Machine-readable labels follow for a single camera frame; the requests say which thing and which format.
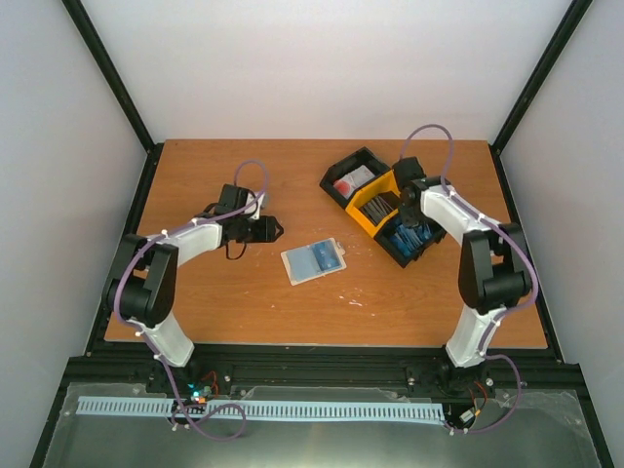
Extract beige card holder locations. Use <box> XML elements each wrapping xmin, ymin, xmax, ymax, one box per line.
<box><xmin>281</xmin><ymin>238</ymin><xmax>347</xmax><ymax>286</ymax></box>

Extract blue VIP card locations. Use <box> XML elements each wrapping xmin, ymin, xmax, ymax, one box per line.
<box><xmin>311</xmin><ymin>239</ymin><xmax>342</xmax><ymax>273</ymax></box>

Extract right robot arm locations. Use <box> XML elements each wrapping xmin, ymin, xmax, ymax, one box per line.
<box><xmin>392</xmin><ymin>157</ymin><xmax>538</xmax><ymax>395</ymax></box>

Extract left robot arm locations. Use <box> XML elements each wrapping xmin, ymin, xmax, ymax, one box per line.
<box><xmin>102</xmin><ymin>184</ymin><xmax>284</xmax><ymax>393</ymax></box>

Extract blue cards stack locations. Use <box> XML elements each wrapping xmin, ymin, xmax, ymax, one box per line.
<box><xmin>390</xmin><ymin>224</ymin><xmax>433</xmax><ymax>257</ymax></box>

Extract black bin with blue cards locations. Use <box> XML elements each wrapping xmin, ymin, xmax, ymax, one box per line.
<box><xmin>373</xmin><ymin>215</ymin><xmax>447</xmax><ymax>268</ymax></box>

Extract dark grey cards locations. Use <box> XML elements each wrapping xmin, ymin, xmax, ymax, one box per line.
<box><xmin>359</xmin><ymin>192</ymin><xmax>399</xmax><ymax>225</ymax></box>

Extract red white cards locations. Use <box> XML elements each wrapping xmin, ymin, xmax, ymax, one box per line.
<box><xmin>332</xmin><ymin>165</ymin><xmax>374</xmax><ymax>199</ymax></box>

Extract yellow bin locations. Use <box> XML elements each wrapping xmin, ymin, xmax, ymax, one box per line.
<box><xmin>345</xmin><ymin>171</ymin><xmax>400</xmax><ymax>238</ymax></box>

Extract small electronics board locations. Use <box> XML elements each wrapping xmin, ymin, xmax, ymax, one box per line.
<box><xmin>187</xmin><ymin>381</ymin><xmax>219</xmax><ymax>405</ymax></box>

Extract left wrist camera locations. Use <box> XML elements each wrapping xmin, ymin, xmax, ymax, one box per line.
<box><xmin>244</xmin><ymin>191</ymin><xmax>268</xmax><ymax>220</ymax></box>

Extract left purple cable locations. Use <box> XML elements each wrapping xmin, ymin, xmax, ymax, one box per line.
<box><xmin>112</xmin><ymin>160</ymin><xmax>273</xmax><ymax>441</ymax></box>

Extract purple cable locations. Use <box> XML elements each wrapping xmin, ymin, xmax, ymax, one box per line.
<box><xmin>112</xmin><ymin>160</ymin><xmax>273</xmax><ymax>441</ymax></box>
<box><xmin>399</xmin><ymin>124</ymin><xmax>540</xmax><ymax>436</ymax></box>

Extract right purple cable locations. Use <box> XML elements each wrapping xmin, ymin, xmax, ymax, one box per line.
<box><xmin>399</xmin><ymin>124</ymin><xmax>540</xmax><ymax>436</ymax></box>

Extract black aluminium rail base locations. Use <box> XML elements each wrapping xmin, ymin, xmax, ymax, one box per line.
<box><xmin>62</xmin><ymin>340</ymin><xmax>586</xmax><ymax>406</ymax></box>

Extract light blue cable duct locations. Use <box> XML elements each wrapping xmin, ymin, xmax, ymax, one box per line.
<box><xmin>75</xmin><ymin>396</ymin><xmax>445</xmax><ymax>425</ymax></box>

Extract right black frame post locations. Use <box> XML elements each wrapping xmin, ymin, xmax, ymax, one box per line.
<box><xmin>490</xmin><ymin>0</ymin><xmax>595</xmax><ymax>152</ymax></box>

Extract black frame post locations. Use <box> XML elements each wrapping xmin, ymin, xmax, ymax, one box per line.
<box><xmin>490</xmin><ymin>0</ymin><xmax>595</xmax><ymax>152</ymax></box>
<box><xmin>60</xmin><ymin>0</ymin><xmax>157</xmax><ymax>153</ymax></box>

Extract left black frame post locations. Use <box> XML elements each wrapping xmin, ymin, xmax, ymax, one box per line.
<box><xmin>60</xmin><ymin>0</ymin><xmax>157</xmax><ymax>153</ymax></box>

